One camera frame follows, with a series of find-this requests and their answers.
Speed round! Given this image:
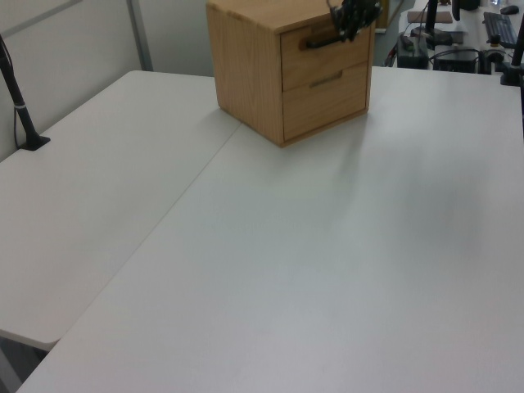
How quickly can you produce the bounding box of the black Franka gripper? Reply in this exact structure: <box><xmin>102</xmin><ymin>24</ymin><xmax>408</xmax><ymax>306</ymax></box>
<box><xmin>327</xmin><ymin>0</ymin><xmax>384</xmax><ymax>43</ymax></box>

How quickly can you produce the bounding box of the wooden drawer with black handle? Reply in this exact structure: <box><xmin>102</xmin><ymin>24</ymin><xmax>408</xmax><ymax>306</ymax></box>
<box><xmin>279</xmin><ymin>16</ymin><xmax>375</xmax><ymax>93</ymax></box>

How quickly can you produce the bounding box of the wooden drawer with slot grip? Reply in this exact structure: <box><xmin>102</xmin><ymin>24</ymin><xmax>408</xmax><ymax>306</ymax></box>
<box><xmin>282</xmin><ymin>61</ymin><xmax>372</xmax><ymax>142</ymax></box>

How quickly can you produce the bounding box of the light wooden drawer cabinet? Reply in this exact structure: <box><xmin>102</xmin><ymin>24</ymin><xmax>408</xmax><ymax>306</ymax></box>
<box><xmin>206</xmin><ymin>0</ymin><xmax>376</xmax><ymax>149</ymax></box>

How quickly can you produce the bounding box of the black electronics box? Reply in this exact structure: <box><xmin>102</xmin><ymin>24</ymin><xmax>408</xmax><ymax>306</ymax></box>
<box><xmin>397</xmin><ymin>34</ymin><xmax>429</xmax><ymax>69</ymax></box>
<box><xmin>435</xmin><ymin>47</ymin><xmax>481</xmax><ymax>75</ymax></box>

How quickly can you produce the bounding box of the black monitor stand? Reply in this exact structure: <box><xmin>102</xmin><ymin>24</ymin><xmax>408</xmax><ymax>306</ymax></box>
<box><xmin>410</xmin><ymin>0</ymin><xmax>454</xmax><ymax>47</ymax></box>

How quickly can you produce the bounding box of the brown desk mat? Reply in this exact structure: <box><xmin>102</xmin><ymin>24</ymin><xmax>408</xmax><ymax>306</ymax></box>
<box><xmin>406</xmin><ymin>11</ymin><xmax>454</xmax><ymax>25</ymax></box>

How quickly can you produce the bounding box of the black computer keyboard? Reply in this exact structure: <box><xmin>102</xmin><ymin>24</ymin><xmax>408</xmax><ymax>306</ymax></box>
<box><xmin>482</xmin><ymin>11</ymin><xmax>519</xmax><ymax>47</ymax></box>

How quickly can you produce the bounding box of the black metal drawer handle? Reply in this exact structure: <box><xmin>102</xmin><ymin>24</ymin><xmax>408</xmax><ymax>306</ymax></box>
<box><xmin>304</xmin><ymin>34</ymin><xmax>343</xmax><ymax>50</ymax></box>

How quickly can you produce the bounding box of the black camera pole with foot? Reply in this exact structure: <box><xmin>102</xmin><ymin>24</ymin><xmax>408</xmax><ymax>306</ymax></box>
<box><xmin>0</xmin><ymin>34</ymin><xmax>52</xmax><ymax>154</ymax></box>

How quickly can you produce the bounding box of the grey cable on pole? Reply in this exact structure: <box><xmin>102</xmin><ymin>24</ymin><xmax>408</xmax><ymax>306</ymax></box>
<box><xmin>11</xmin><ymin>105</ymin><xmax>21</xmax><ymax>150</ymax></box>

